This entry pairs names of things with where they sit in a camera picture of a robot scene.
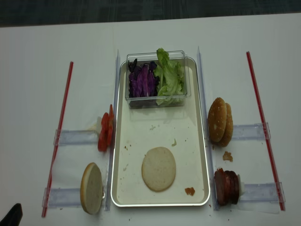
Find left red rail strip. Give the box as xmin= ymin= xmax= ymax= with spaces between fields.
xmin=41 ymin=61 xmax=73 ymax=218

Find clear upper right pusher track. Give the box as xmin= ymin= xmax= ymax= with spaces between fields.
xmin=232 ymin=123 xmax=271 ymax=140

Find clear left long divider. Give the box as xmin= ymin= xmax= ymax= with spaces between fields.
xmin=104 ymin=50 xmax=120 ymax=211

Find right red rail strip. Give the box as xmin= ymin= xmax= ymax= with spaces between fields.
xmin=246 ymin=51 xmax=286 ymax=211

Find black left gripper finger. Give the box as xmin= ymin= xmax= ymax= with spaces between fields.
xmin=0 ymin=203 xmax=23 ymax=226

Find white metal tray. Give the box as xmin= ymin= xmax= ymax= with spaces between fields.
xmin=111 ymin=58 xmax=210 ymax=207

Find red tomato slices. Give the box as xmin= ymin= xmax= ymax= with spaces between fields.
xmin=97 ymin=105 xmax=114 ymax=152

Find clear lower right pusher track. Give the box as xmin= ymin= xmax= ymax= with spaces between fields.
xmin=231 ymin=175 xmax=285 ymax=214

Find red rail strip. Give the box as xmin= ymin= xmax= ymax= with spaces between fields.
xmin=246 ymin=51 xmax=286 ymax=211
xmin=41 ymin=61 xmax=73 ymax=218

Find clear pusher track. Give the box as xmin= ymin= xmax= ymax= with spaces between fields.
xmin=42 ymin=188 xmax=81 ymax=208
xmin=58 ymin=117 xmax=102 ymax=146
xmin=231 ymin=175 xmax=285 ymax=214
xmin=232 ymin=123 xmax=271 ymax=140

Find bun half standing left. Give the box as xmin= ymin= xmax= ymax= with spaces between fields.
xmin=80 ymin=162 xmax=103 ymax=215

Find sesame bun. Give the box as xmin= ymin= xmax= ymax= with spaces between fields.
xmin=219 ymin=103 xmax=233 ymax=147
xmin=207 ymin=97 xmax=227 ymax=143

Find clear upper left pusher track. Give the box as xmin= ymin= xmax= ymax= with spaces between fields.
xmin=58 ymin=117 xmax=102 ymax=146

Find fried crumb on table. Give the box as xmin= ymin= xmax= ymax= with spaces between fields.
xmin=222 ymin=151 xmax=233 ymax=162

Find fried crumb on tray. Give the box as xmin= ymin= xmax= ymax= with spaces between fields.
xmin=185 ymin=187 xmax=195 ymax=196

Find purple cabbage pieces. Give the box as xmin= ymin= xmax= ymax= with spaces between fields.
xmin=128 ymin=58 xmax=159 ymax=98

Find bun bottom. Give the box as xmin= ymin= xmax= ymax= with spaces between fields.
xmin=142 ymin=147 xmax=176 ymax=192

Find clear plastic salad box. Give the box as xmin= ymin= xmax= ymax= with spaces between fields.
xmin=125 ymin=48 xmax=190 ymax=109

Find stacked meat slices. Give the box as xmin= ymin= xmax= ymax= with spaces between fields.
xmin=214 ymin=168 xmax=240 ymax=206

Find green lettuce leaves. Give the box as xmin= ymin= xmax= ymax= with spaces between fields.
xmin=154 ymin=48 xmax=184 ymax=106

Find clear lower left pusher track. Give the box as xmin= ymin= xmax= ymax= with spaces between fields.
xmin=42 ymin=188 xmax=81 ymax=208

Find sesame bun top rear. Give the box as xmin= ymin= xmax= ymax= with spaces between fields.
xmin=219 ymin=103 xmax=233 ymax=147

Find sesame bun top front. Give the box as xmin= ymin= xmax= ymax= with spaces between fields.
xmin=207 ymin=97 xmax=227 ymax=143

